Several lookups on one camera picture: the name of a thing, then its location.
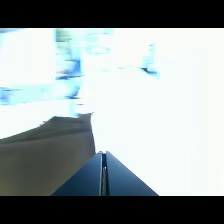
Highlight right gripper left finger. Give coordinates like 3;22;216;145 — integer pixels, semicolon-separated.
50;151;104;197

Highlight brown garment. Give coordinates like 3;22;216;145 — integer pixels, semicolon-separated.
0;112;98;197

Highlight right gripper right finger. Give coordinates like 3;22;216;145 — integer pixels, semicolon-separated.
105;150;159;197

